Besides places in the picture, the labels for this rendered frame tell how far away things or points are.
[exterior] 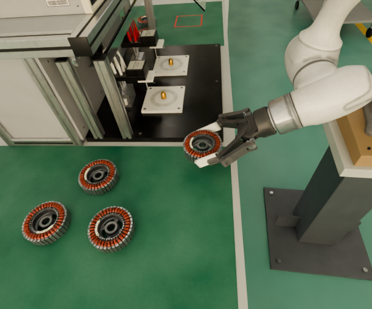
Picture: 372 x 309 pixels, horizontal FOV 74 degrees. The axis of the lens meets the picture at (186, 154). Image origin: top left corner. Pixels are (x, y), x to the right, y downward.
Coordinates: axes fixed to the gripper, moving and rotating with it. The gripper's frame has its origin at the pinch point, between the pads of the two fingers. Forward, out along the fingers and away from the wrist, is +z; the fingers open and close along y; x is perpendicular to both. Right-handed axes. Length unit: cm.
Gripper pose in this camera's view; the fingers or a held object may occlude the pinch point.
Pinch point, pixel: (203, 146)
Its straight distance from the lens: 71.7
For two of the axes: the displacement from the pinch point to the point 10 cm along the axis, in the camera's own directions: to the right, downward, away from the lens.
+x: -5.7, -5.6, -6.0
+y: 0.7, -7.7, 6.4
